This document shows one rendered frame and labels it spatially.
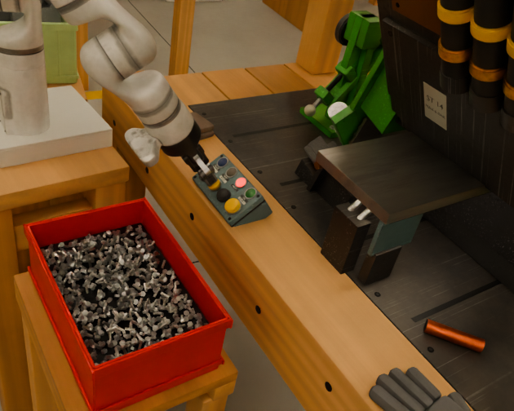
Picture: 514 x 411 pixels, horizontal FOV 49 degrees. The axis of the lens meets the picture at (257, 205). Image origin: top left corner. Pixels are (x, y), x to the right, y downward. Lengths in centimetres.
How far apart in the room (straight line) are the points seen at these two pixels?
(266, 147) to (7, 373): 83
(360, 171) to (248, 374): 122
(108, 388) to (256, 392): 112
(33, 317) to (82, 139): 43
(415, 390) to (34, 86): 88
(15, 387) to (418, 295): 103
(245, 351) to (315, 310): 109
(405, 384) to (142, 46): 59
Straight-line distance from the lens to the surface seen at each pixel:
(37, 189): 118
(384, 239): 94
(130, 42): 82
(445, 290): 105
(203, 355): 89
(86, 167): 123
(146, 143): 93
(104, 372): 79
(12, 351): 149
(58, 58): 165
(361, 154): 87
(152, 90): 87
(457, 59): 71
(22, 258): 192
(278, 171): 120
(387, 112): 100
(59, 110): 135
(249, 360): 197
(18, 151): 123
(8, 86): 121
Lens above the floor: 155
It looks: 37 degrees down
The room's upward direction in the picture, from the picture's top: 12 degrees clockwise
